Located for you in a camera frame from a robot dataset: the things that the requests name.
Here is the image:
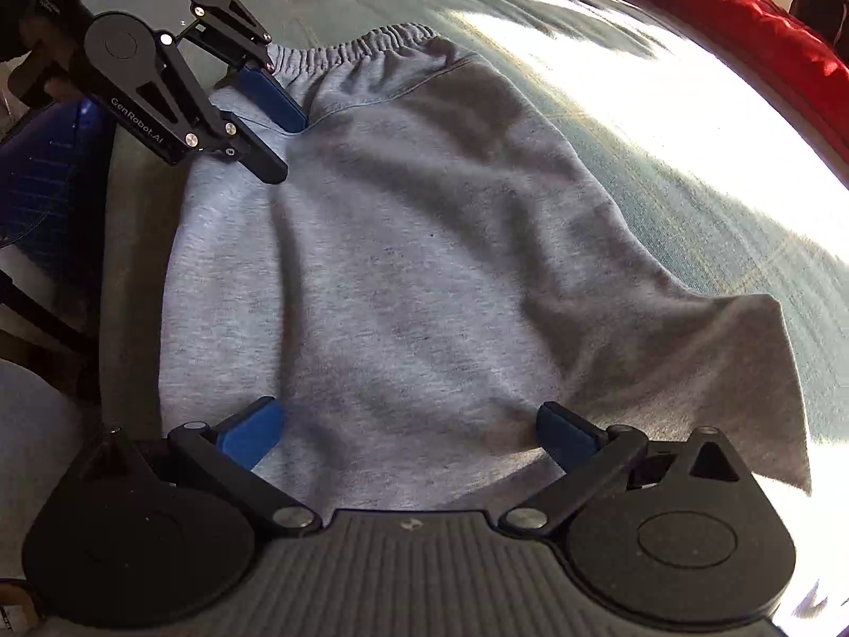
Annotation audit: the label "red duvet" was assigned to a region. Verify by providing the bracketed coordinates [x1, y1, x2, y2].
[645, 0, 847, 158]

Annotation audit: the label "grey sweatpants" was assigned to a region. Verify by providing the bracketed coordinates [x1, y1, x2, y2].
[158, 24, 810, 513]

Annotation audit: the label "green plaid bed blanket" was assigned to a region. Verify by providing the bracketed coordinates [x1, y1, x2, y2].
[101, 0, 847, 635]

